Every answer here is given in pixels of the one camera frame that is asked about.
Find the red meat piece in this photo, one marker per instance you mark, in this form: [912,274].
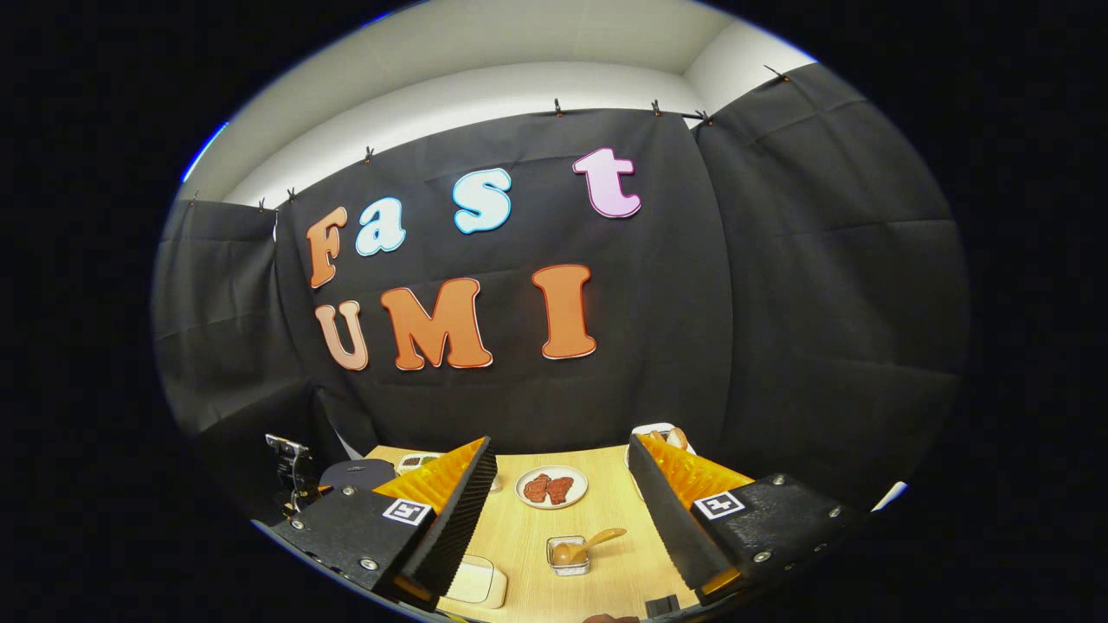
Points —
[561,491]
[537,488]

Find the black and beige rice cooker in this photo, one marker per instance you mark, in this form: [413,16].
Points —
[355,474]

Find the white toaster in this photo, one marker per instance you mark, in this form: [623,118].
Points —
[651,427]

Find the clear square chopstick holder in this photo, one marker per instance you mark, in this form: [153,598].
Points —
[571,569]

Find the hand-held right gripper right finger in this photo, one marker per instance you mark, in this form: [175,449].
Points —
[671,528]

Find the small white divided dish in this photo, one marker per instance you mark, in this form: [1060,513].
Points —
[415,462]

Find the black backdrop cloth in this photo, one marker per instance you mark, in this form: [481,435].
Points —
[649,346]

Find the white sheet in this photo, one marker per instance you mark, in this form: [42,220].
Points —
[890,495]

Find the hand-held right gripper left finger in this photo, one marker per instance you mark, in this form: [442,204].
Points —
[463,519]

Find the wooden spoon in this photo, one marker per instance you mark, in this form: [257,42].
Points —
[606,538]

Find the round white plate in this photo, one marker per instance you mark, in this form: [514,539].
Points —
[578,484]

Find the white tray of rice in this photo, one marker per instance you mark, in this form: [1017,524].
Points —
[476,581]

